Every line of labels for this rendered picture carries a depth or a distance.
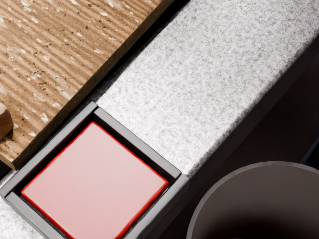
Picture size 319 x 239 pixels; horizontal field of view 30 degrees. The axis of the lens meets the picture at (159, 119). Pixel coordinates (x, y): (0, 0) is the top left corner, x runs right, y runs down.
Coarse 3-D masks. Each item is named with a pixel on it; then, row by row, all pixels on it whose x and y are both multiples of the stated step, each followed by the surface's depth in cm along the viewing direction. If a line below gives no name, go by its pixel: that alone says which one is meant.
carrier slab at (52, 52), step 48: (0, 0) 38; (48, 0) 38; (96, 0) 38; (144, 0) 38; (0, 48) 36; (48, 48) 36; (96, 48) 36; (0, 96) 35; (48, 96) 35; (0, 144) 33
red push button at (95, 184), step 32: (96, 128) 35; (64, 160) 34; (96, 160) 34; (128, 160) 34; (32, 192) 33; (64, 192) 33; (96, 192) 33; (128, 192) 33; (160, 192) 33; (64, 224) 32; (96, 224) 32; (128, 224) 32
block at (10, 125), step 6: (0, 102) 32; (0, 108) 31; (6, 108) 32; (0, 114) 31; (6, 114) 32; (0, 120) 32; (6, 120) 32; (0, 126) 32; (6, 126) 33; (12, 126) 33; (0, 132) 33; (6, 132) 33; (0, 138) 33
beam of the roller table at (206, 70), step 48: (192, 0) 41; (240, 0) 41; (288, 0) 41; (144, 48) 39; (192, 48) 39; (240, 48) 39; (288, 48) 39; (96, 96) 37; (144, 96) 37; (192, 96) 37; (240, 96) 38; (192, 144) 36; (192, 192) 39
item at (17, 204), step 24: (72, 120) 35; (96, 120) 36; (48, 144) 34; (144, 144) 34; (24, 168) 33; (168, 168) 33; (0, 192) 33; (168, 192) 33; (24, 216) 32; (144, 216) 32
